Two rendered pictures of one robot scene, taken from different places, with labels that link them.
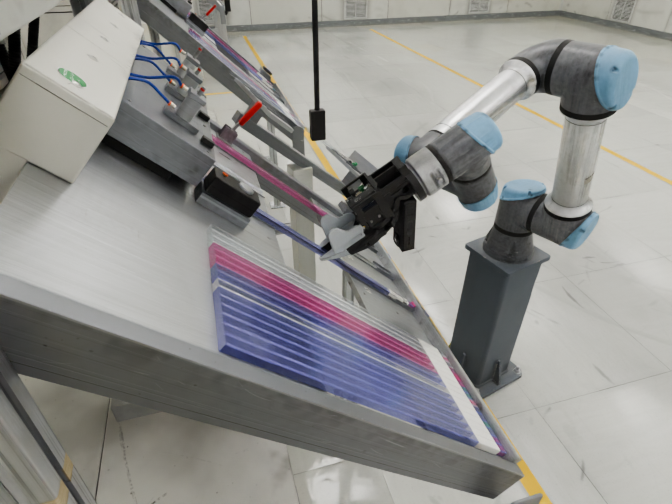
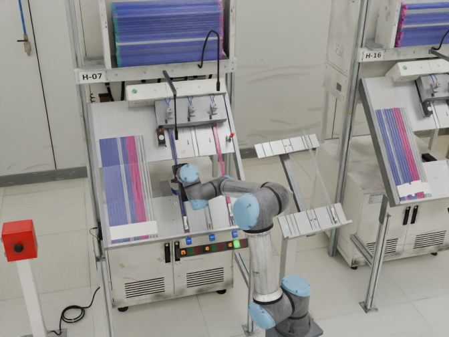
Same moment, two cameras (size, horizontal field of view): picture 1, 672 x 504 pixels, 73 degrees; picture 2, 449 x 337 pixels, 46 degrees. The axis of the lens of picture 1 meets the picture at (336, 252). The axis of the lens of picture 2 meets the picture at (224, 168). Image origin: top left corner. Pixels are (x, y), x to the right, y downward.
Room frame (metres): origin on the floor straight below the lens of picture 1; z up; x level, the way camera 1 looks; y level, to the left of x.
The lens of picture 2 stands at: (0.91, -2.15, 2.17)
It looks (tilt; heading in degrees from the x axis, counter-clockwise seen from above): 29 degrees down; 91
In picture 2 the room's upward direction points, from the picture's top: 1 degrees clockwise
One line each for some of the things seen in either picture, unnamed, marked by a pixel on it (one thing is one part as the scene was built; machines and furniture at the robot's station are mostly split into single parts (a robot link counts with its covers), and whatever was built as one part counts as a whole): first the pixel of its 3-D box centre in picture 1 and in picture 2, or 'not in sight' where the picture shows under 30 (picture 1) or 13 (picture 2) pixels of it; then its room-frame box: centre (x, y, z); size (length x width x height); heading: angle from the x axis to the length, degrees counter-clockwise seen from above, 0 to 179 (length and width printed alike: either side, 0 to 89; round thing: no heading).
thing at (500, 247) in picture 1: (510, 236); (292, 315); (1.17, -0.54, 0.60); 0.15 x 0.15 x 0.10
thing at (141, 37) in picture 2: not in sight; (168, 31); (0.60, 0.34, 1.52); 0.51 x 0.13 x 0.27; 16
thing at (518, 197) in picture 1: (521, 204); (293, 294); (1.17, -0.54, 0.72); 0.13 x 0.12 x 0.14; 40
